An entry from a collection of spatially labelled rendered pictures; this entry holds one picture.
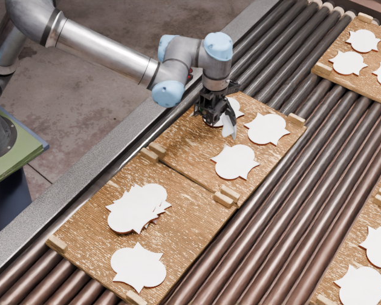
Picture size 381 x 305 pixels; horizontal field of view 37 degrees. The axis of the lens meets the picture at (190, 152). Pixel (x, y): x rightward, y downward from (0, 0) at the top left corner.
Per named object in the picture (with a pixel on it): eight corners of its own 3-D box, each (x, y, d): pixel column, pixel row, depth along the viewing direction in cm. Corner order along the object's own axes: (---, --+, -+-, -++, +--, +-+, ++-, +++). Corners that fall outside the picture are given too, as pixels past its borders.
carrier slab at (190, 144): (145, 151, 175) (145, 148, 174) (219, 83, 198) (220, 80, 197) (238, 209, 163) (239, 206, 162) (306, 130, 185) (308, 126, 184)
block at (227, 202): (212, 199, 163) (213, 193, 161) (216, 195, 164) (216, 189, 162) (230, 209, 161) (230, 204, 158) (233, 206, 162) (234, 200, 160)
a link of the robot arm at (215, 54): (204, 27, 148) (236, 32, 147) (202, 59, 157) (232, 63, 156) (198, 46, 143) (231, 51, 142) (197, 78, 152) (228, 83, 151)
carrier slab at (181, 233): (45, 244, 152) (44, 241, 150) (141, 154, 175) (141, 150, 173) (147, 318, 139) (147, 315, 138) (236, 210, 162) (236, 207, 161)
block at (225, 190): (219, 193, 164) (219, 187, 162) (222, 189, 165) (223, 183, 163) (236, 204, 162) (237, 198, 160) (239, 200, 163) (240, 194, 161)
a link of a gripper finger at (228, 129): (224, 148, 168) (211, 123, 164) (236, 137, 171) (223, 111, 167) (232, 148, 166) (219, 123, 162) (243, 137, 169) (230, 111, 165)
